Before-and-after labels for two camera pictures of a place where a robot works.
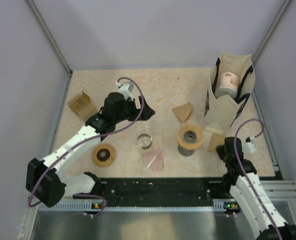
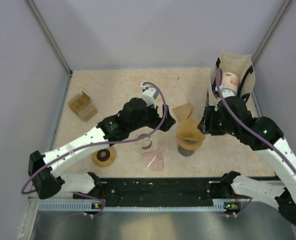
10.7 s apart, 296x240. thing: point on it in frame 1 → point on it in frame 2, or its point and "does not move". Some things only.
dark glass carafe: [184, 152] does not move
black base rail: [160, 189] does not move
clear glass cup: [145, 140] does not move
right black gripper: [220, 149] → [206, 125]
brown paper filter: [183, 112] does not move
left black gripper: [147, 112] → [157, 121]
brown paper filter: [215, 140] → [188, 129]
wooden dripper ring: [190, 137] does not move
